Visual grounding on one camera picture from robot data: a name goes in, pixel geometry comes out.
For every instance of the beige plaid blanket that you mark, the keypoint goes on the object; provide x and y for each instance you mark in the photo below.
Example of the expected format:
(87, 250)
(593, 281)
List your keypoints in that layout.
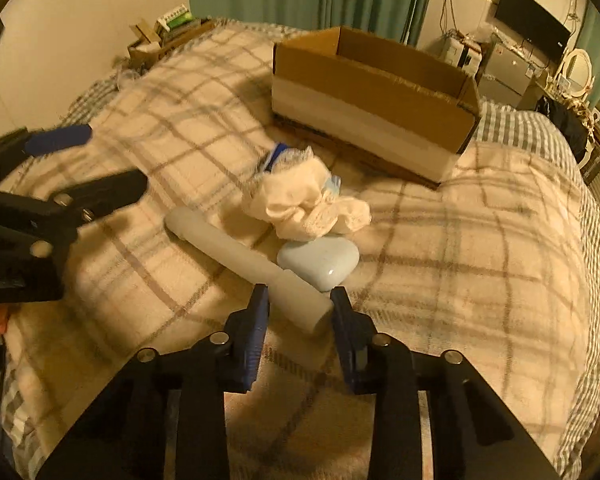
(480, 260)

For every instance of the silver mini fridge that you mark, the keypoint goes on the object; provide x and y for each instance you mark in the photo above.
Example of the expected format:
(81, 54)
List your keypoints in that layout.
(505, 67)

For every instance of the black wall television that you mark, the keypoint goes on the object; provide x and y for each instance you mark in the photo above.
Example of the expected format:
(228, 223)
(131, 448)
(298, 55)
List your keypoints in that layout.
(530, 17)

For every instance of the small brown cardboard box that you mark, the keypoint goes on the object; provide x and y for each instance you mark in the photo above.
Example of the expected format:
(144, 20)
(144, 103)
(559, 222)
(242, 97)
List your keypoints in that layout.
(145, 50)

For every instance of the wooden vanity table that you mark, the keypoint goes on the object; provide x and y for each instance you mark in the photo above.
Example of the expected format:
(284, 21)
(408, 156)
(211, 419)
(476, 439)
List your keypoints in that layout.
(597, 145)

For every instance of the open cardboard box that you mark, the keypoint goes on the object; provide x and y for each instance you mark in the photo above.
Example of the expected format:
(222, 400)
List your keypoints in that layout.
(360, 85)

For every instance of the light blue heart-shaped case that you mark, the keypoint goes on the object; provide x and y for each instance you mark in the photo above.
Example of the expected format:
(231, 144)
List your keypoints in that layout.
(320, 260)

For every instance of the white small appliance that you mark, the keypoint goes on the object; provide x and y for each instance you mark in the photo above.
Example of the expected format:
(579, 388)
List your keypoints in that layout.
(454, 49)

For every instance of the white oval mirror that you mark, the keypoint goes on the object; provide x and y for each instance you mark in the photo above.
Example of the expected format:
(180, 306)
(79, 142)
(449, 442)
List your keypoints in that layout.
(577, 67)

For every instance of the black bag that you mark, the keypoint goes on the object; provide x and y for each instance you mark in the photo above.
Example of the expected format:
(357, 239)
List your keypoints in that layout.
(565, 120)

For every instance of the green and white box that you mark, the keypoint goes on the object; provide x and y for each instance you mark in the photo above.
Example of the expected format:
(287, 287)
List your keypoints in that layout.
(176, 17)

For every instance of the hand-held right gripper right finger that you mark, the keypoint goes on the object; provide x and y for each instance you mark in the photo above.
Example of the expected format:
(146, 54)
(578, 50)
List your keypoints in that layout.
(344, 342)

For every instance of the white plastic tube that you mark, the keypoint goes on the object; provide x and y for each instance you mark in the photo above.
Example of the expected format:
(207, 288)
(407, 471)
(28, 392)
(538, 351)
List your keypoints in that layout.
(220, 242)

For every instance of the white crumpled cloth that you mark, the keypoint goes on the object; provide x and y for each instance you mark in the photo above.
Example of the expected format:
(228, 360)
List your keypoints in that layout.
(300, 202)

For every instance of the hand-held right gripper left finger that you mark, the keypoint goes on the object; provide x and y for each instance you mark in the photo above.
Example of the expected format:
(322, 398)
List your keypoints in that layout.
(256, 332)

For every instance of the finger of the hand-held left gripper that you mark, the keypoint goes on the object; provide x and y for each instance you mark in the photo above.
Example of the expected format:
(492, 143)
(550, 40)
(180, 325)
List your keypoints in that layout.
(107, 191)
(55, 139)

